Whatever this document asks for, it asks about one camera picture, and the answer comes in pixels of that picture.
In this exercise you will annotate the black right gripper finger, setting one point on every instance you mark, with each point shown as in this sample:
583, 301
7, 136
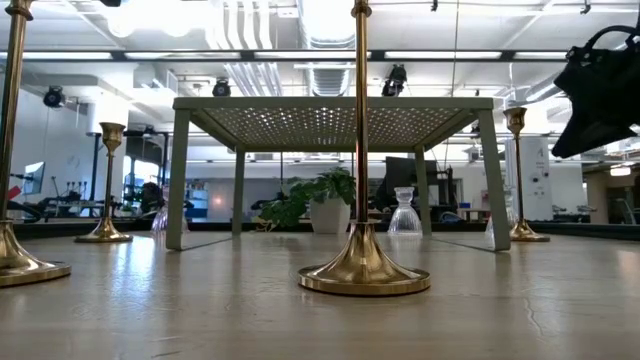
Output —
595, 130

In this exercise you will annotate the clear ribbed glass candle holder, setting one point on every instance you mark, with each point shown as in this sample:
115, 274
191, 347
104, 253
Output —
405, 220
510, 212

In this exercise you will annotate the medium slim brass candlestick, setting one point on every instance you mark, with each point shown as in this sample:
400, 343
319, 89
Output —
522, 231

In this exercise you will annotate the tall brass candlestick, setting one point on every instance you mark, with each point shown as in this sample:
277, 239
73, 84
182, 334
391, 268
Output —
15, 265
363, 270

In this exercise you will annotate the pink ribbed glass candle holder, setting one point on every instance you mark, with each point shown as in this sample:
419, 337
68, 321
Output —
160, 220

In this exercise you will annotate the white column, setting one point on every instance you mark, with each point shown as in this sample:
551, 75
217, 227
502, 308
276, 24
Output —
537, 165

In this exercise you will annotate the black computer monitor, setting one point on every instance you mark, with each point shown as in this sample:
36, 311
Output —
400, 172

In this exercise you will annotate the black ceiling spot lamp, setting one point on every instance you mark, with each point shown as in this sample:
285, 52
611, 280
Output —
54, 96
395, 80
221, 88

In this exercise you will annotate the pale green perforated metal shelf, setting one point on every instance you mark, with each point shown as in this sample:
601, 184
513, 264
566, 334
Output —
325, 103

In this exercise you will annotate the green plant in white pot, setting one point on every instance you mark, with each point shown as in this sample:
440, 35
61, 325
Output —
330, 215

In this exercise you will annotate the short brass candlestick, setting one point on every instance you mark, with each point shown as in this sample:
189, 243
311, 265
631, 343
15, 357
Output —
105, 232

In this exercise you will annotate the silver computer monitor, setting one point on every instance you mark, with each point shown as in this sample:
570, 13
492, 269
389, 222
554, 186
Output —
34, 178

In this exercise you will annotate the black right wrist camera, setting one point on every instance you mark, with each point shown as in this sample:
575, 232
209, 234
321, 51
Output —
575, 80

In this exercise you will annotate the black table border rail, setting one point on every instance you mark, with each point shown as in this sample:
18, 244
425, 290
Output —
210, 226

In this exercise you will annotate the black overhead frame crossbar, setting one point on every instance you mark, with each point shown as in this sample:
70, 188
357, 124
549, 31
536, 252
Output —
118, 56

